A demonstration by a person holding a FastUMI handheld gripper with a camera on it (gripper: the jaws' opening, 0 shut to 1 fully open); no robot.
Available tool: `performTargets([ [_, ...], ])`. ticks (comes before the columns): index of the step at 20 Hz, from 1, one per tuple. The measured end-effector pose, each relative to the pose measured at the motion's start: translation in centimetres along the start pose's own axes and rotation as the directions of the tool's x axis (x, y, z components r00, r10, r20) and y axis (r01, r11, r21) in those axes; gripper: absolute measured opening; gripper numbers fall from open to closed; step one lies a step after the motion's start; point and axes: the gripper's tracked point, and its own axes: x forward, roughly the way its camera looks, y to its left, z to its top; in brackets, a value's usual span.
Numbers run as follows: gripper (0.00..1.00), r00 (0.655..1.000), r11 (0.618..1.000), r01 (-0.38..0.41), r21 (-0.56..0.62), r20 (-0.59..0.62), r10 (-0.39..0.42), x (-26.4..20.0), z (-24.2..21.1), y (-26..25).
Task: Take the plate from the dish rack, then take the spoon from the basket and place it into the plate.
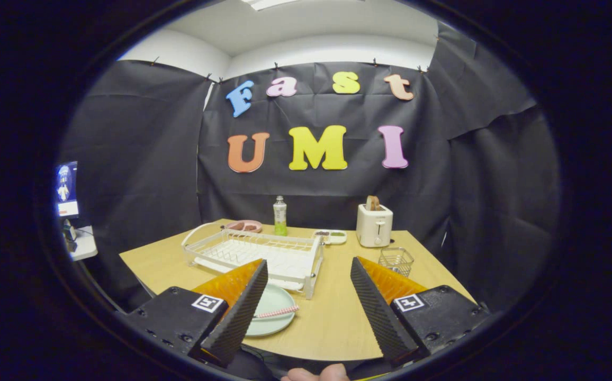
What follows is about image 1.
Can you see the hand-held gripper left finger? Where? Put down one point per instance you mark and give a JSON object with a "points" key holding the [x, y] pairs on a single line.
{"points": [[240, 317]]}

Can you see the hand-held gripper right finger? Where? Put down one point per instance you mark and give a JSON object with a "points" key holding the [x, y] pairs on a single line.
{"points": [[375, 317]]}

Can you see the pale green plate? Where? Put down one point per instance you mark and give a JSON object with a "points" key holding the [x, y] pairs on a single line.
{"points": [[274, 325]]}

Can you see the pink plate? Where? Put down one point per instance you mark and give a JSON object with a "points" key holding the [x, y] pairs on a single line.
{"points": [[245, 232]]}

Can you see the white drip tray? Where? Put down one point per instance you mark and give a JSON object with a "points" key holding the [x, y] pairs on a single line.
{"points": [[285, 264]]}

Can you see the white divided bean tray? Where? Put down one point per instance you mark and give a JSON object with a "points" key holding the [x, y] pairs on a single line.
{"points": [[338, 239]]}

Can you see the white toaster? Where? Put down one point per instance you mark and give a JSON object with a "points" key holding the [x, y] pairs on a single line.
{"points": [[374, 227]]}

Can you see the green tea bottle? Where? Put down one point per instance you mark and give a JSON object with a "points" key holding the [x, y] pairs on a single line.
{"points": [[280, 217]]}

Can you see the brown bread slice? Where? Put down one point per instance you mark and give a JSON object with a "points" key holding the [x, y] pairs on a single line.
{"points": [[373, 202]]}

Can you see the white side desk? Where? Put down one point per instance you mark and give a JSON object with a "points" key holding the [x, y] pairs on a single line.
{"points": [[86, 246]]}

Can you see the computer monitor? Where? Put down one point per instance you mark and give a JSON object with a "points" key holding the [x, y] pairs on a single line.
{"points": [[66, 185]]}

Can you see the ceiling light panel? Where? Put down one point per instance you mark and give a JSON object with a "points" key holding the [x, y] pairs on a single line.
{"points": [[271, 3]]}

